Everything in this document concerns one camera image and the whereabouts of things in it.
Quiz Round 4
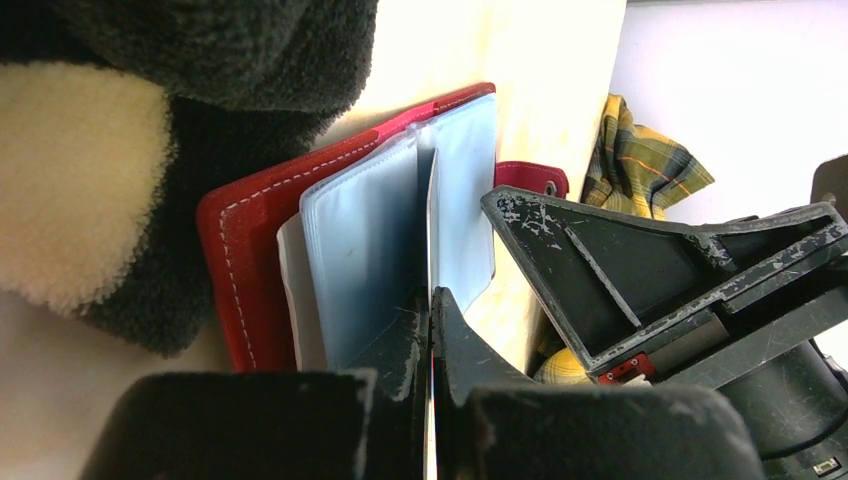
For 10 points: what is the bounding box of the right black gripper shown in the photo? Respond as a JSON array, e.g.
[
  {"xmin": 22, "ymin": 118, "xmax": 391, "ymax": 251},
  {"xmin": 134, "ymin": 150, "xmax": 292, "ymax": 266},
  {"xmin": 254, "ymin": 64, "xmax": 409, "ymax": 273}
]
[{"xmin": 481, "ymin": 186, "xmax": 847, "ymax": 480}]

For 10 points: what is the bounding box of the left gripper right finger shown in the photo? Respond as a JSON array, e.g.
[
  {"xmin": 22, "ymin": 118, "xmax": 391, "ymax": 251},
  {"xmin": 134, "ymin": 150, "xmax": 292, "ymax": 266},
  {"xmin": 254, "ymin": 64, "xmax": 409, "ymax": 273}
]
[{"xmin": 430, "ymin": 287, "xmax": 765, "ymax": 479}]

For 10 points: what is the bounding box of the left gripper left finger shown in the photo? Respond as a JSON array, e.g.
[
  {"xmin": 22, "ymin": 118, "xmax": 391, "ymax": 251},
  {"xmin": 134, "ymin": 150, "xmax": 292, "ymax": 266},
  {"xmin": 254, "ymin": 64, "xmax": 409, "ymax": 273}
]
[{"xmin": 81, "ymin": 295, "xmax": 430, "ymax": 479}]

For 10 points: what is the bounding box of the black floral pillow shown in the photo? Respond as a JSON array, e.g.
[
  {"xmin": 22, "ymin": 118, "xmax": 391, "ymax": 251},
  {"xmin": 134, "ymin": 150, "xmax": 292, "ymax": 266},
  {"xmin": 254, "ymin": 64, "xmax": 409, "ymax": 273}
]
[{"xmin": 1, "ymin": 1, "xmax": 378, "ymax": 357}]

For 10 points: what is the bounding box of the yellow plaid cloth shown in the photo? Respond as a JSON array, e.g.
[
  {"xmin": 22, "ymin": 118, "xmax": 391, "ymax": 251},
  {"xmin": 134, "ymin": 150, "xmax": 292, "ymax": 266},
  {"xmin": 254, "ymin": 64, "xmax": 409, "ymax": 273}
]
[{"xmin": 533, "ymin": 93, "xmax": 716, "ymax": 387}]

